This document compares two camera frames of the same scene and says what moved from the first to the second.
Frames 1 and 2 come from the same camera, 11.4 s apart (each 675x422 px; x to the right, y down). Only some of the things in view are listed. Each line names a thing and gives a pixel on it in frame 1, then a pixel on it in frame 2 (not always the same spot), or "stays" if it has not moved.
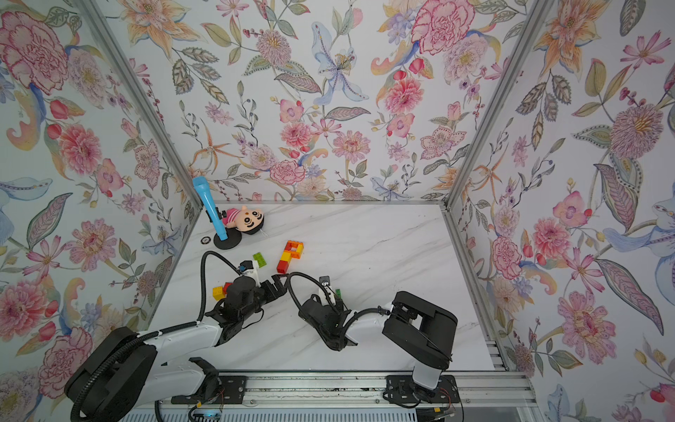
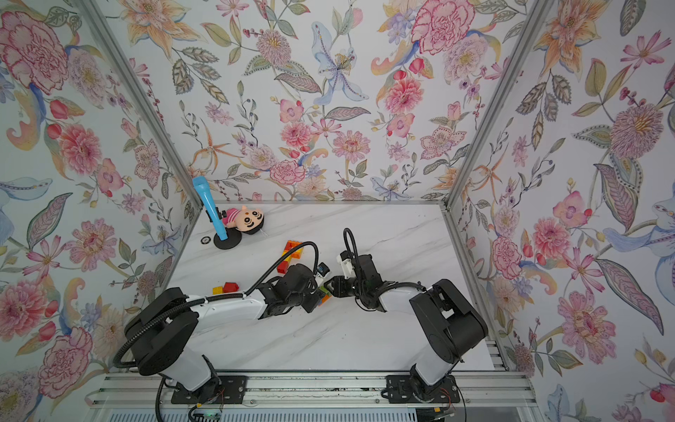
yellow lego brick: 286,257 stays
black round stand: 233,241 stays
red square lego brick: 282,266 stays
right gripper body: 340,308 → 360,290
